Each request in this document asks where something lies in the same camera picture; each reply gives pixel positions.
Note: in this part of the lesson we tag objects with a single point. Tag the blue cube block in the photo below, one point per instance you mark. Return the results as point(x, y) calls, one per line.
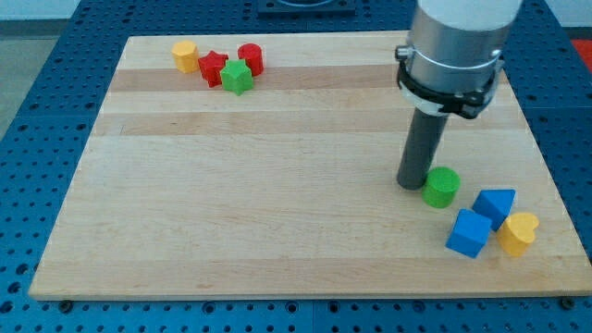
point(469, 233)

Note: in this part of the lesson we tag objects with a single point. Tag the green star block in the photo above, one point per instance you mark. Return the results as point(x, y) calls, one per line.
point(236, 76)

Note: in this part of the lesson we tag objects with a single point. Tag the wooden board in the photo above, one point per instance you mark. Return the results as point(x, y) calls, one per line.
point(289, 191)

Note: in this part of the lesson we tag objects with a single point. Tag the yellow heart block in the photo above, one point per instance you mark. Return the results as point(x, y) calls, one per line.
point(517, 233)

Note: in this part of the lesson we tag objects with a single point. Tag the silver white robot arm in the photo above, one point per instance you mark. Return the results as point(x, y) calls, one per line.
point(449, 65)

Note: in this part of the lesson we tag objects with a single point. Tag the red cylinder block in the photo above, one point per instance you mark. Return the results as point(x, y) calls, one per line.
point(252, 54)

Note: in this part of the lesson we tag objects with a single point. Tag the red star block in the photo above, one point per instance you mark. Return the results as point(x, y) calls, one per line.
point(210, 66)

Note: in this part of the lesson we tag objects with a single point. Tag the yellow hexagon block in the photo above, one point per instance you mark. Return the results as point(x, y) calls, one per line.
point(185, 55)

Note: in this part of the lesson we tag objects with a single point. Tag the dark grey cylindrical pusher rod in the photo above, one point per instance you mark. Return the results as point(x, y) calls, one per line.
point(420, 147)

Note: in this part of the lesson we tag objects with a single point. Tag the blue triangle block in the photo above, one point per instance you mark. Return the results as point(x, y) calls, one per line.
point(496, 204)

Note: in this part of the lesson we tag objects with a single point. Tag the dark mounting plate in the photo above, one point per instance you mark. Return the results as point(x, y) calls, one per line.
point(274, 8)

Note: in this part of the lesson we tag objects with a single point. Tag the green cylinder block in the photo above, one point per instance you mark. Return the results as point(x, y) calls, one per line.
point(441, 186)

